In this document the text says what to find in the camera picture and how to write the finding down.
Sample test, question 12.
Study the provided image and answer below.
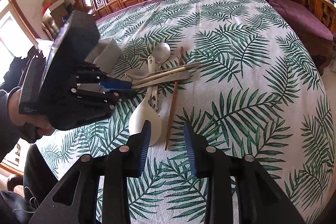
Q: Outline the person's dark clothing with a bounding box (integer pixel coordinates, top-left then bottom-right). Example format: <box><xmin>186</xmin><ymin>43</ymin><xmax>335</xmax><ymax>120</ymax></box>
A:
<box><xmin>0</xmin><ymin>145</ymin><xmax>61</xmax><ymax>224</ymax></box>

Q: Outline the purple armchair cushion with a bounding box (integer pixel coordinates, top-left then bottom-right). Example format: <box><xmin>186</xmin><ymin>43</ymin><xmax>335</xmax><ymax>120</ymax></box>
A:
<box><xmin>269</xmin><ymin>0</ymin><xmax>334</xmax><ymax>42</ymax></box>

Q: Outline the brown wooden chopstick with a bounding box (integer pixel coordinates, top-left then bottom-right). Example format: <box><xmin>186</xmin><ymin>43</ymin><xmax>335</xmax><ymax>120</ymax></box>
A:
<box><xmin>164</xmin><ymin>47</ymin><xmax>184</xmax><ymax>151</ymax></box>

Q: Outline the wooden door frame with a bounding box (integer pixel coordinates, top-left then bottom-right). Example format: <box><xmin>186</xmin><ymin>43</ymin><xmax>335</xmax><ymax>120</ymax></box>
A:
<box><xmin>0</xmin><ymin>0</ymin><xmax>40</xmax><ymax>52</ymax></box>

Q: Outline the large metal spoon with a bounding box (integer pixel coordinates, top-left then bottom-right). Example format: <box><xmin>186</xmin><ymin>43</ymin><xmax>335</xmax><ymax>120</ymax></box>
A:
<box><xmin>152</xmin><ymin>42</ymin><xmax>171</xmax><ymax>75</ymax></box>

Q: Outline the person's left forearm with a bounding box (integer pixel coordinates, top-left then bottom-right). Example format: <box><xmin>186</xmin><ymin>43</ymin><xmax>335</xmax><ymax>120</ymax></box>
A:
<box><xmin>0</xmin><ymin>56</ymin><xmax>34</xmax><ymax>159</ymax></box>

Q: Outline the person's left hand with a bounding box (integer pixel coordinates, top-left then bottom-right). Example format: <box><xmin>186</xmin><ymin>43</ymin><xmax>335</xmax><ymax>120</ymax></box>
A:
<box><xmin>9</xmin><ymin>88</ymin><xmax>55</xmax><ymax>142</ymax></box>

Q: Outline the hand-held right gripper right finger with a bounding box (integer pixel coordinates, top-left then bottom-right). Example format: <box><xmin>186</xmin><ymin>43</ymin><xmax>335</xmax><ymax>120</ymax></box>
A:
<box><xmin>183</xmin><ymin>122</ymin><xmax>306</xmax><ymax>224</ymax></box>

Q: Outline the white plastic rice spoon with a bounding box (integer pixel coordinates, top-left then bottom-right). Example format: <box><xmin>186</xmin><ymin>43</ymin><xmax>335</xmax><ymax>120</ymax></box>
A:
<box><xmin>128</xmin><ymin>55</ymin><xmax>162</xmax><ymax>147</ymax></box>

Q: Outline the pale bamboo chopstick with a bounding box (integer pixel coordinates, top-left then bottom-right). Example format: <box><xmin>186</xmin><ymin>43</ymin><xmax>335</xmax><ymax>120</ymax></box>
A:
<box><xmin>132</xmin><ymin>66</ymin><xmax>186</xmax><ymax>88</ymax></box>

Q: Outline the grey rectangular container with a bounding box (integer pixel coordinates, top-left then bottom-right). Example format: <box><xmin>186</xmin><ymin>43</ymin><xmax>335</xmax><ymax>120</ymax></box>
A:
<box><xmin>85</xmin><ymin>38</ymin><xmax>123</xmax><ymax>76</ymax></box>

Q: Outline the dark cabinet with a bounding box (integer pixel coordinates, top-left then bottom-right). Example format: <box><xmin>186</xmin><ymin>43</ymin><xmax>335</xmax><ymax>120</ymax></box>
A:
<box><xmin>41</xmin><ymin>4</ymin><xmax>74</xmax><ymax>40</ymax></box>

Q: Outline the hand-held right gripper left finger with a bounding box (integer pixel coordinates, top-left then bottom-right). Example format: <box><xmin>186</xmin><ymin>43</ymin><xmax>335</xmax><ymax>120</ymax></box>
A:
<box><xmin>29</xmin><ymin>120</ymin><xmax>152</xmax><ymax>224</ymax></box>

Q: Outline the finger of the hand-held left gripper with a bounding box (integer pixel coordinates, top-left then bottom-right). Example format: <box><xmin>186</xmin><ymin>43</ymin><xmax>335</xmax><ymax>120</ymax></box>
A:
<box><xmin>71</xmin><ymin>88</ymin><xmax>137</xmax><ymax>109</ymax></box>
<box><xmin>75</xmin><ymin>61</ymin><xmax>133</xmax><ymax>91</ymax></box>

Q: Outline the clear plastic bag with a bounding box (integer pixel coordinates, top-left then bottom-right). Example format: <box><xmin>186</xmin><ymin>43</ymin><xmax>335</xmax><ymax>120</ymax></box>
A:
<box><xmin>35</xmin><ymin>39</ymin><xmax>55</xmax><ymax>57</ymax></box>

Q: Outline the leaf print tablecloth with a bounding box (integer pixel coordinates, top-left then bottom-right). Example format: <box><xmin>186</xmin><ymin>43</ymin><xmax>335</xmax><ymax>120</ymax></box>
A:
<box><xmin>35</xmin><ymin>0</ymin><xmax>333</xmax><ymax>224</ymax></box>

